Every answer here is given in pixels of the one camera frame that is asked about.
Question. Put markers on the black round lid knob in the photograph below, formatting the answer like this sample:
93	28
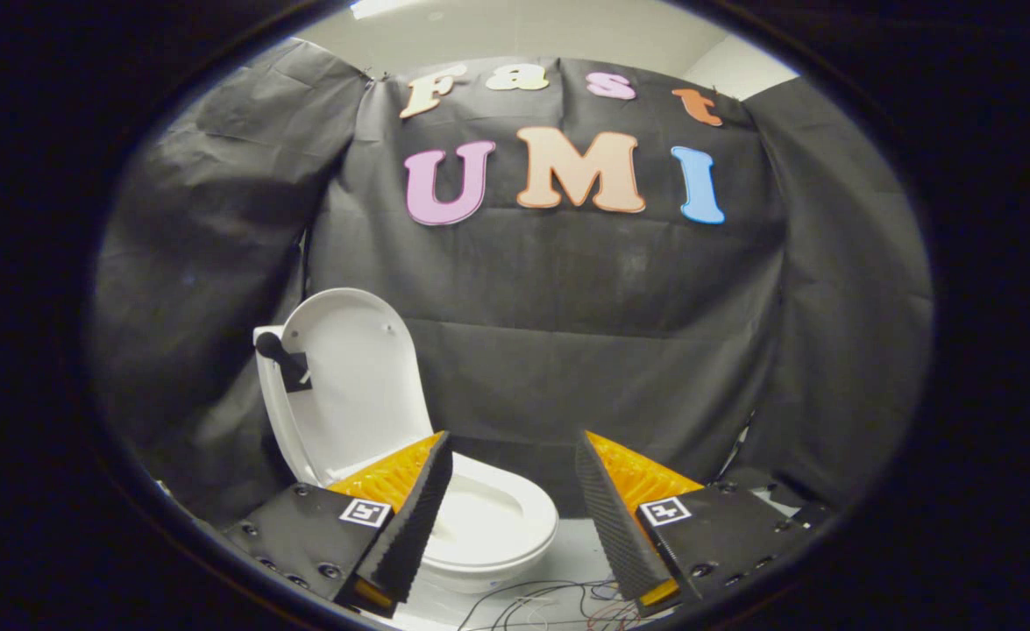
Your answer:
287	359

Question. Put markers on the black box with white label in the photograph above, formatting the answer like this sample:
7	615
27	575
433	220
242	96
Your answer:
808	513

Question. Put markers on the white toilet seat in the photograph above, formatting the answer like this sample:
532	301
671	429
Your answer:
528	517

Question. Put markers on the white toilet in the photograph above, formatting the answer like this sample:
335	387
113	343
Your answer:
479	580

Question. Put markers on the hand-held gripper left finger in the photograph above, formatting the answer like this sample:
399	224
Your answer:
414	517

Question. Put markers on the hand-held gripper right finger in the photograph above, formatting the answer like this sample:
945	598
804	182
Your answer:
609	517

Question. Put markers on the black backdrop cloth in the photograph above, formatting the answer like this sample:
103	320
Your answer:
567	289

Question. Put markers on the white toilet lid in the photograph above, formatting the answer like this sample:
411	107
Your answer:
357	386

